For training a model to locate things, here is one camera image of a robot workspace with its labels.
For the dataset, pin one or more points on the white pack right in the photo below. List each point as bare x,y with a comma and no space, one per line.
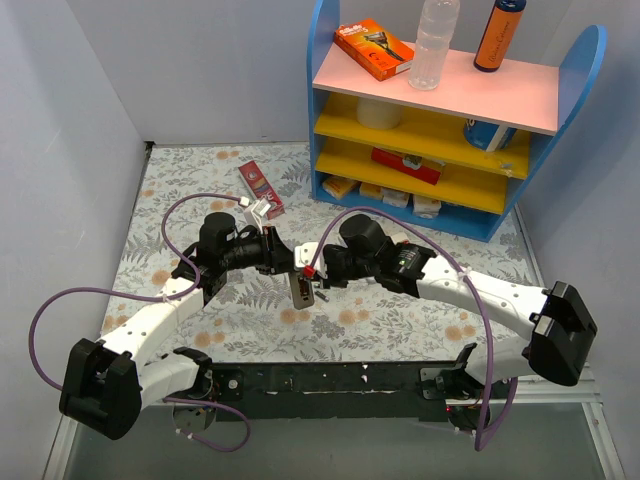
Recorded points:
424,207

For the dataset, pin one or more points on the yellow soap pack left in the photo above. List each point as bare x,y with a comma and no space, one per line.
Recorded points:
338,187

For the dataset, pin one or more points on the red white remote control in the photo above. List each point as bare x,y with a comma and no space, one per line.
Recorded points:
400,238

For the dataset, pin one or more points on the orange razor box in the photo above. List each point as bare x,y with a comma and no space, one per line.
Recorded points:
374,48

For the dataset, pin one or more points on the black base bar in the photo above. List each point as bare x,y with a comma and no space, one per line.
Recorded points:
344,390

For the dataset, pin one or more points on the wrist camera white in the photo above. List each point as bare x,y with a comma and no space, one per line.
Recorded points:
255,212
304,257

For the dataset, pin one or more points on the blue white can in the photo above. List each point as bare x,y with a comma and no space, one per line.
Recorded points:
488,137

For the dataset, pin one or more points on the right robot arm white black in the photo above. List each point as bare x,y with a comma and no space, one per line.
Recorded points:
553,328

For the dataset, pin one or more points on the aluminium rail frame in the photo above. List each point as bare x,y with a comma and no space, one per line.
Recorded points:
550,433

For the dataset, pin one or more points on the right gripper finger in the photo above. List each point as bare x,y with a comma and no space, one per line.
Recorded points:
327,285
320,265

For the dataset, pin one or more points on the white paper roll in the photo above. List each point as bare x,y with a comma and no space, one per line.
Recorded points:
379,115

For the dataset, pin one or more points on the yellow white pack middle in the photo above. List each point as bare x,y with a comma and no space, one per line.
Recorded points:
388,196

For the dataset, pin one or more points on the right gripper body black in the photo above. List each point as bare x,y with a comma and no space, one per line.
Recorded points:
330,265

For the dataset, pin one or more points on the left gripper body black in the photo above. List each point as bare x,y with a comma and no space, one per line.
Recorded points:
272,250

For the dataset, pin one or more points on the orange cylindrical bottle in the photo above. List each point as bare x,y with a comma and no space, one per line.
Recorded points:
498,34

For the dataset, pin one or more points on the red box on shelf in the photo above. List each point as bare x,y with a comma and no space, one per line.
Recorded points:
423,169

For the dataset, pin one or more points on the grey remote control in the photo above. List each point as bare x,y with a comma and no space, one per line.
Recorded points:
300,303

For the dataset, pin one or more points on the red toothpaste box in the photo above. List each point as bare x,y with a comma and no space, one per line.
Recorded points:
261,188

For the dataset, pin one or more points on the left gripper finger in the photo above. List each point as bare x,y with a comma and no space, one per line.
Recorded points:
271,269
281,256

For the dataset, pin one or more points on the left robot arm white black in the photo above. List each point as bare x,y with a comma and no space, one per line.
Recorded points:
108,382

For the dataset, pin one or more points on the clear plastic bottle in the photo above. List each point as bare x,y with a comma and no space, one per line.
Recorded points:
435,31

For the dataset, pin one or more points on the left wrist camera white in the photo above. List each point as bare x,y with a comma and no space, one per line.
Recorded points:
255,212

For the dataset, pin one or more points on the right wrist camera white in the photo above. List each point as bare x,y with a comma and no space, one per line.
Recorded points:
304,257

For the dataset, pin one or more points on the floral table mat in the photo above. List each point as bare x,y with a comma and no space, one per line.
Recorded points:
252,319

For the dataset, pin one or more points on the AAA battery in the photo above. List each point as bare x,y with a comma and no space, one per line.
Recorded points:
322,296
302,287

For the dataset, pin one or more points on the blue shelf unit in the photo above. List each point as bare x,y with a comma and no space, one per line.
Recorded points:
477,189

